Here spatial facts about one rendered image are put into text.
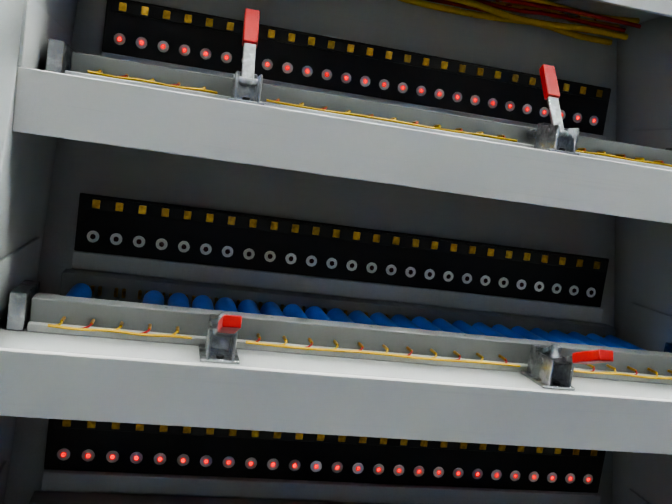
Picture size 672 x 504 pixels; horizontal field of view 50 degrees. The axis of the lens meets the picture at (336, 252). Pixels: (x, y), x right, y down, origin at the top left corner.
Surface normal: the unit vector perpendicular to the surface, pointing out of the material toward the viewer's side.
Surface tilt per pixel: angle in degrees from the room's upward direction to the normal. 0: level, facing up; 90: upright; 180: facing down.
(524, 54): 90
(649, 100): 90
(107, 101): 106
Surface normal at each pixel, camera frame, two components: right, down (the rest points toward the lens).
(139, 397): 0.21, 0.14
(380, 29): 0.24, -0.14
